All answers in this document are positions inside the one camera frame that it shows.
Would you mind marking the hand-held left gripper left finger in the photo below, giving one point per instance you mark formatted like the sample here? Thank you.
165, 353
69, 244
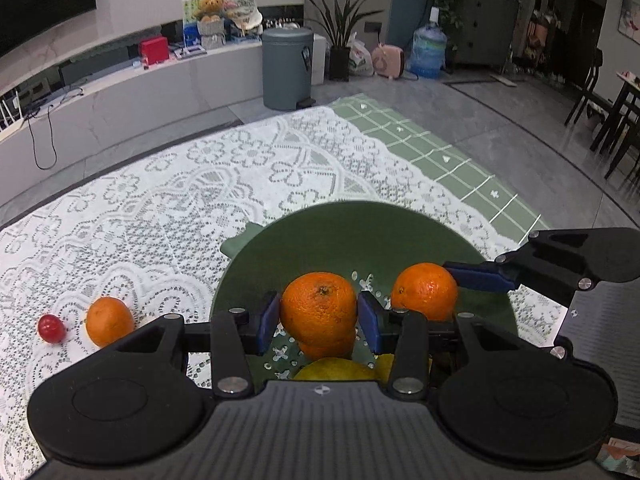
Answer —
267, 322

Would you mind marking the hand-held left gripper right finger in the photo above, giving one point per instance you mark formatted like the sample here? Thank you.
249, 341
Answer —
370, 321

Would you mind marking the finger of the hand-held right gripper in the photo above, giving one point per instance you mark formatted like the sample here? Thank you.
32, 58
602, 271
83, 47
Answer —
480, 277

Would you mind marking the yellow lemon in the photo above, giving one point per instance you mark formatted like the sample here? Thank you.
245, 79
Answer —
385, 367
332, 371

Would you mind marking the orange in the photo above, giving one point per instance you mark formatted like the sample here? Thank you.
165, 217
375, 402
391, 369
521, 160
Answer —
325, 350
425, 290
109, 321
320, 305

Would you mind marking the green plastic colander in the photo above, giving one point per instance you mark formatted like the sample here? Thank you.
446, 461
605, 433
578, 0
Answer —
360, 235

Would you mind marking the red cherry tomato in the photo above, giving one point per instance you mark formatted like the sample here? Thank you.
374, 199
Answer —
51, 329

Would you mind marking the white lace tablecloth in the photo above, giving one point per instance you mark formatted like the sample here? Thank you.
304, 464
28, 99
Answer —
175, 200

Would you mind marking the dark dining chair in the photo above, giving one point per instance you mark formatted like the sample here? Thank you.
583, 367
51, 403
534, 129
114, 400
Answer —
607, 110

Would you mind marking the pink fan heater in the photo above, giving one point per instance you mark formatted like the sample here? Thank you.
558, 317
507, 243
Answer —
389, 61

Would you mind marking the blue water jug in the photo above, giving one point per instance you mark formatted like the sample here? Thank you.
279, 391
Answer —
428, 47

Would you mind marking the white plastic bag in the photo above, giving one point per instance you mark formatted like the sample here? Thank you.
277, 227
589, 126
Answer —
361, 57

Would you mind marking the grey pedal trash can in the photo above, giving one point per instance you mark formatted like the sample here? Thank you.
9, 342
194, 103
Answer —
287, 70

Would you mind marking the white marble tv console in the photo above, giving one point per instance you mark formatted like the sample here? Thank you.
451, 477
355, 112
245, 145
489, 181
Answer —
150, 95

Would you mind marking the grey-green drawer cabinet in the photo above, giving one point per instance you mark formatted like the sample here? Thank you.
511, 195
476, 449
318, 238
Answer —
487, 20

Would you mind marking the white kitchen scale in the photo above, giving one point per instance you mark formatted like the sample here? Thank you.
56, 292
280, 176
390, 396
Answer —
192, 52

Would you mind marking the long-leaved potted plant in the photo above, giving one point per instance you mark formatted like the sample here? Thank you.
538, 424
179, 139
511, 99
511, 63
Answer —
339, 35

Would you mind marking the red box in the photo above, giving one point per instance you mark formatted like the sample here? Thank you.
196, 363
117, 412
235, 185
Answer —
154, 51

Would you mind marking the blue carton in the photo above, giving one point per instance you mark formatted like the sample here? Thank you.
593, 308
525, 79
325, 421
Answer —
191, 37

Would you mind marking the white paper fan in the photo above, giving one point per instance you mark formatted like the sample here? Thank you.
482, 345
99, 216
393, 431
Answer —
249, 21

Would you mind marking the brown teddy bear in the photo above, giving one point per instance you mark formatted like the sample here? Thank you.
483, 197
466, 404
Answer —
210, 7

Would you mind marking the green landscape painting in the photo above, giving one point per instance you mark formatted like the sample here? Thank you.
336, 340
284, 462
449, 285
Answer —
240, 2

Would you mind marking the black wall socket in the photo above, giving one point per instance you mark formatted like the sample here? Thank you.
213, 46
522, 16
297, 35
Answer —
372, 26

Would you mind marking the framed wall picture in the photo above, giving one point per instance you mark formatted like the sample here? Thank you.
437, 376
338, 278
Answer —
631, 17

